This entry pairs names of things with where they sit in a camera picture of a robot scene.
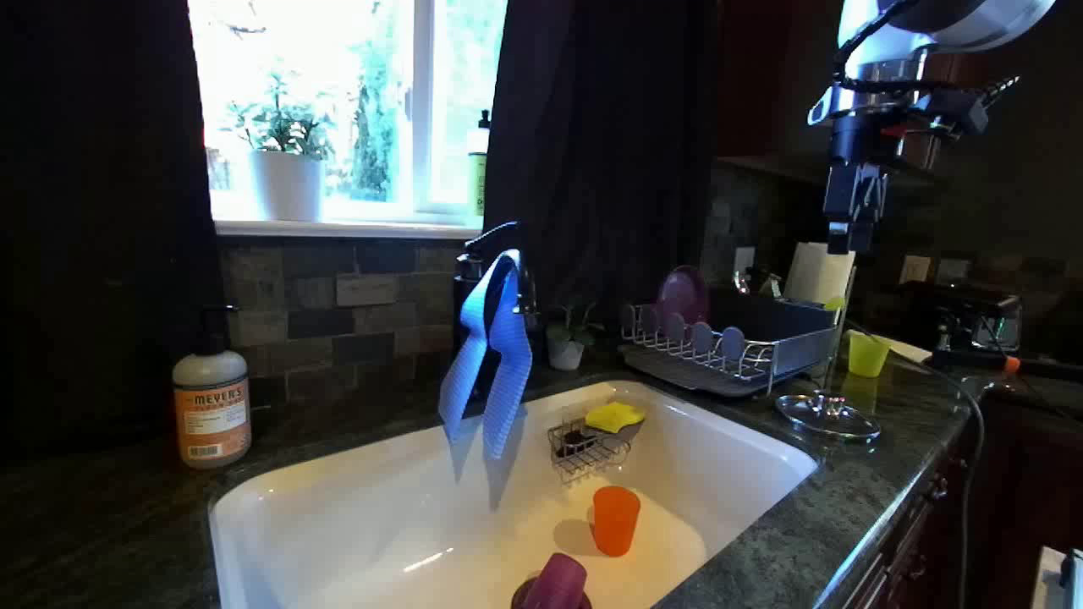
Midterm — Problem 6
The soap dispenser bottle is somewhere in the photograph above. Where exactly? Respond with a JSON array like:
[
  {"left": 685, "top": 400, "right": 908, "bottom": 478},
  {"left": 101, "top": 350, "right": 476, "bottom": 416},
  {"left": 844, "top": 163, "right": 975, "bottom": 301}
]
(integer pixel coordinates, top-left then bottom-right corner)
[{"left": 174, "top": 307, "right": 252, "bottom": 470}]

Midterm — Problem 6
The paper towel roll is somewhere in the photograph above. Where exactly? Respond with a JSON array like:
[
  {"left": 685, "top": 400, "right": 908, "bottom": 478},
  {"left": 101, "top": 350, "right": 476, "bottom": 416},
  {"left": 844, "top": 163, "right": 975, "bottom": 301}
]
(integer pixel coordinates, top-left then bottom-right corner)
[{"left": 787, "top": 239, "right": 856, "bottom": 310}]

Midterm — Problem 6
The blue cloth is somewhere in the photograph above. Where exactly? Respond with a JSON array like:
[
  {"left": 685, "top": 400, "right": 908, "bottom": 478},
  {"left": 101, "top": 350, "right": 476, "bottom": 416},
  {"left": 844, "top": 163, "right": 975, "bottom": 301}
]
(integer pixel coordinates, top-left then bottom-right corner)
[{"left": 437, "top": 246, "right": 536, "bottom": 511}]

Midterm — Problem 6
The black curtain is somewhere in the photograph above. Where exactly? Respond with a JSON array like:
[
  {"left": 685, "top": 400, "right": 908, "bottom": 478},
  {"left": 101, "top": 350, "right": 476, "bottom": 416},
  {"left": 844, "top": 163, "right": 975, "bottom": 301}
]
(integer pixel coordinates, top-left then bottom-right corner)
[
  {"left": 485, "top": 0, "right": 722, "bottom": 320},
  {"left": 0, "top": 0, "right": 224, "bottom": 466}
]

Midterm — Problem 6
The black curtain left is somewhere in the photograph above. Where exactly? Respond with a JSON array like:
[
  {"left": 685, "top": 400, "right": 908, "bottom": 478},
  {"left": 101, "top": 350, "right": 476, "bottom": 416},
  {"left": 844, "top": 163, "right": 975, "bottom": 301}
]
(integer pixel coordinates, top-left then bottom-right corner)
[{"left": 0, "top": 0, "right": 224, "bottom": 466}]

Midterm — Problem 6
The metal dish rack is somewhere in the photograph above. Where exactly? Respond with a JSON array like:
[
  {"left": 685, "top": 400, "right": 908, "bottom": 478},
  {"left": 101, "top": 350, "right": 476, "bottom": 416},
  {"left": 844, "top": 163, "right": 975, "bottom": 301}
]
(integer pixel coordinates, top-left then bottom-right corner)
[{"left": 620, "top": 298, "right": 836, "bottom": 400}]

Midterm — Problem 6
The black cable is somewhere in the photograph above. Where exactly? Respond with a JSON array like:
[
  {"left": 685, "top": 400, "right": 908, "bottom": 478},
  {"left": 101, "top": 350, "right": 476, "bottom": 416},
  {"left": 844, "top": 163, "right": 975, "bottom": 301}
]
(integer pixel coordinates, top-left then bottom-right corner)
[{"left": 951, "top": 376, "right": 994, "bottom": 609}]

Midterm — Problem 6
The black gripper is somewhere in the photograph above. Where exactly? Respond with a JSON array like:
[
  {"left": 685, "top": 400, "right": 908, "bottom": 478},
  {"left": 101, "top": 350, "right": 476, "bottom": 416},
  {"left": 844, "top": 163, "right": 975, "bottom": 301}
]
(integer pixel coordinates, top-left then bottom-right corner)
[{"left": 824, "top": 116, "right": 891, "bottom": 254}]

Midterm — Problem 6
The green bottle on windowsill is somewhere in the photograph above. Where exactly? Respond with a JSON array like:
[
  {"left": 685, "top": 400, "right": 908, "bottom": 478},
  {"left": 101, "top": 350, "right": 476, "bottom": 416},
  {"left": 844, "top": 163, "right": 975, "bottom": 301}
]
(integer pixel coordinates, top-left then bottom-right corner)
[{"left": 468, "top": 108, "right": 490, "bottom": 216}]

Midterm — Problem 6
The small white potted plant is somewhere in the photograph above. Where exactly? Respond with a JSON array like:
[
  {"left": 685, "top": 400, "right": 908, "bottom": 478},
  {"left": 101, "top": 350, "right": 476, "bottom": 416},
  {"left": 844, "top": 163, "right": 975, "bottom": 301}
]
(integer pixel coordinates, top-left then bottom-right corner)
[{"left": 545, "top": 301, "right": 597, "bottom": 372}]

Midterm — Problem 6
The black curtain right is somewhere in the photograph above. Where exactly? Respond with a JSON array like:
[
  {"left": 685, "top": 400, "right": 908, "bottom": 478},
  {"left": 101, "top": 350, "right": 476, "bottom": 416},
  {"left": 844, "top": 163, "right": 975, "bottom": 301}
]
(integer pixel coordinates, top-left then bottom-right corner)
[{"left": 485, "top": 0, "right": 722, "bottom": 320}]

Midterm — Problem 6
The yellow sponge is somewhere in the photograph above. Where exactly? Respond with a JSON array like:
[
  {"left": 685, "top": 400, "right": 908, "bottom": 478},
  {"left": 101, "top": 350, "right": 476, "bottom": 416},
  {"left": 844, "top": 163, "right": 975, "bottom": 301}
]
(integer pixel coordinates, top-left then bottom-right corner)
[{"left": 586, "top": 402, "right": 642, "bottom": 433}]

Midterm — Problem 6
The purple cup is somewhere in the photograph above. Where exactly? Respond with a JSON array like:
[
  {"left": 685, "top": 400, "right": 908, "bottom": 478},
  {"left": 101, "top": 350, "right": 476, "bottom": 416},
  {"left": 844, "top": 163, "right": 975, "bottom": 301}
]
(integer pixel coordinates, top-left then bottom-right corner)
[{"left": 511, "top": 552, "right": 593, "bottom": 609}]

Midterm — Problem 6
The purple plate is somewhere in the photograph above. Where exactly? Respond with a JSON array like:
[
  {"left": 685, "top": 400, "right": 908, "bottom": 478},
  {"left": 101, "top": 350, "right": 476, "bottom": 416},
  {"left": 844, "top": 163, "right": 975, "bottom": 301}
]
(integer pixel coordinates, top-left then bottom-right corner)
[{"left": 653, "top": 269, "right": 710, "bottom": 325}]

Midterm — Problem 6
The white kitchen sink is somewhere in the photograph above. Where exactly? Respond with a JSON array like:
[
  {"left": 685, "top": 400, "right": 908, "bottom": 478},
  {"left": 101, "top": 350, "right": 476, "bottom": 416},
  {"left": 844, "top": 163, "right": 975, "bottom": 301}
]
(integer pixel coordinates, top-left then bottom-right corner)
[{"left": 210, "top": 380, "right": 815, "bottom": 609}]

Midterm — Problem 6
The glass pot lid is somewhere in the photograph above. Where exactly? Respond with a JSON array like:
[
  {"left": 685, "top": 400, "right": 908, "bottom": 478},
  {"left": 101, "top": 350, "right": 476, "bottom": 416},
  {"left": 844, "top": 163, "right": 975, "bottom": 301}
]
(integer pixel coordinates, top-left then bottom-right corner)
[{"left": 774, "top": 386, "right": 881, "bottom": 444}]

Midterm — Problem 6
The green cup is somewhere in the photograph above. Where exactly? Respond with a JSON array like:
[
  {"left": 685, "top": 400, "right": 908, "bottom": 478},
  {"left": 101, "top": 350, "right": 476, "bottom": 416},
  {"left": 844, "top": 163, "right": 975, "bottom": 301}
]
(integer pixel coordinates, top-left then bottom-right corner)
[{"left": 847, "top": 331, "right": 891, "bottom": 380}]

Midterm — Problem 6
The orange cup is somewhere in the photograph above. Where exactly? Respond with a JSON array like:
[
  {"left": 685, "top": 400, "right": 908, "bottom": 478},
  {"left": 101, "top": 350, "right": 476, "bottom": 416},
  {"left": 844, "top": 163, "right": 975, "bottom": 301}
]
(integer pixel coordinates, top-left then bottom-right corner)
[{"left": 593, "top": 486, "right": 641, "bottom": 558}]

